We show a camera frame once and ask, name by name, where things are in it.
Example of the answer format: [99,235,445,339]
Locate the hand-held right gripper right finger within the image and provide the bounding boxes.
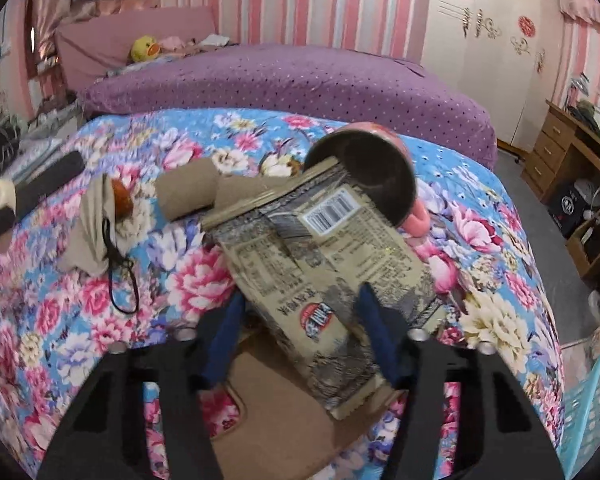
[357,282,566,480]

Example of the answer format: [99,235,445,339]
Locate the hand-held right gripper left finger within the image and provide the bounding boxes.
[37,290,248,480]

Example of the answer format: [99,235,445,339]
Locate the grey beige snack packet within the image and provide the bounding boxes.
[200,157,448,421]

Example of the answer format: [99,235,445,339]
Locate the black hair tie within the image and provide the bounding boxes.
[100,217,141,313]

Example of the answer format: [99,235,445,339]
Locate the orange wrapper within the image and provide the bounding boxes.
[111,180,135,221]

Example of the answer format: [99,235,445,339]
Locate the turquoise plastic basket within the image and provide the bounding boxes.
[555,347,600,480]

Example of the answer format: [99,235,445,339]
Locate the black smartphone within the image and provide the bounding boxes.
[12,151,86,211]

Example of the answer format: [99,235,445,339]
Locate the blue white patterned cushion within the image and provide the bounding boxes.
[10,137,66,171]

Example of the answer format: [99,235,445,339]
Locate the brown phone case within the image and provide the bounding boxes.
[207,327,411,480]

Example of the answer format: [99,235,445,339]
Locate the blue floral blanket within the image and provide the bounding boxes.
[0,107,566,480]

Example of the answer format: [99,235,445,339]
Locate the pink mug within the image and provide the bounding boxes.
[305,120,431,238]

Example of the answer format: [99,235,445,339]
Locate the pink covered headboard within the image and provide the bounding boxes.
[55,6,221,91]

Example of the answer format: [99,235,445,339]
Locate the pink satin curtain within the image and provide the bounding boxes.
[27,0,88,61]

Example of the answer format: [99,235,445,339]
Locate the black paper bag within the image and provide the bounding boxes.
[550,182,593,238]

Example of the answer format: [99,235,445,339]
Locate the yellow duck plush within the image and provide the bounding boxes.
[131,36,163,65]

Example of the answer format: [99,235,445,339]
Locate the open cardboard box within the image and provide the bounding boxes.
[567,215,600,271]

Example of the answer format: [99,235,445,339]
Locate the bed with purple dotted spread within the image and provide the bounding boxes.
[82,42,498,171]

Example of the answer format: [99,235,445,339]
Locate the small white fan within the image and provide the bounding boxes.
[577,180,600,218]

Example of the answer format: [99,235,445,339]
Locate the wooden desk with drawers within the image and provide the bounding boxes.
[520,100,600,281]

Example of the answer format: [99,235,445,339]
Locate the folded light clothes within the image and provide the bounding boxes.
[195,34,231,50]

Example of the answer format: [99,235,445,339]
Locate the white wardrobe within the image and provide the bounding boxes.
[420,0,566,148]

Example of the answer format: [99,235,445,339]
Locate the dark clothes heap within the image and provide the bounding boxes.
[572,100,600,121]

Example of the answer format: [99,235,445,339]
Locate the desk lamp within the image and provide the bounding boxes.
[567,72,591,106]

